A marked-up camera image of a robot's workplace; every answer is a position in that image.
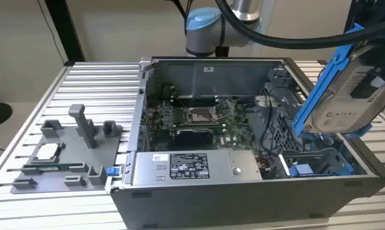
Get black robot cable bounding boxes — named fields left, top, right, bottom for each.
left=214, top=0, right=385, bottom=50

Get black disk wire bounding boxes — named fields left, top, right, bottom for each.
left=260, top=86, right=304, bottom=156

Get silver power supply unit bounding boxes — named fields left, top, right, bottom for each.
left=131, top=150, right=265, bottom=187

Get black frame post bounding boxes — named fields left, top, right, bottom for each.
left=45, top=0, right=87, bottom=63

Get grey open PC case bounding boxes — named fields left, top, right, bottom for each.
left=106, top=56, right=385, bottom=230

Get empty blue disk carrier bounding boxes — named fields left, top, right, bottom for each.
left=288, top=163, right=356, bottom=178

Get grey metal disk bay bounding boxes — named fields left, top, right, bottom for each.
left=246, top=68, right=369, bottom=180

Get CPU socket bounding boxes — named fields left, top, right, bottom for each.
left=187, top=106, right=220, bottom=123

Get grey parts rack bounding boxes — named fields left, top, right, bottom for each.
left=10, top=104, right=125, bottom=195

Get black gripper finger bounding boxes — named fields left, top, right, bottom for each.
left=350, top=82, right=381, bottom=99

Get silver CPU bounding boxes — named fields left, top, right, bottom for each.
left=34, top=143, right=61, bottom=160

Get green RAM stick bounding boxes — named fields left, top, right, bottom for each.
left=25, top=162, right=85, bottom=172

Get thin metal locking lever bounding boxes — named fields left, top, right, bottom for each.
left=177, top=96, right=190, bottom=110

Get black RAM slot bank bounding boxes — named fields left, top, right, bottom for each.
left=171, top=121, right=226, bottom=128
left=170, top=95, right=221, bottom=106

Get metal socket cover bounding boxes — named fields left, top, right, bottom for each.
left=213, top=99, right=238, bottom=120

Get green Dell motherboard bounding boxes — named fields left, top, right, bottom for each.
left=145, top=95, right=261, bottom=153

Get black cooler block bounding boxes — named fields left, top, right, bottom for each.
left=174, top=128, right=214, bottom=146

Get hard disk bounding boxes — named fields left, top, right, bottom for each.
left=292, top=23, right=385, bottom=140

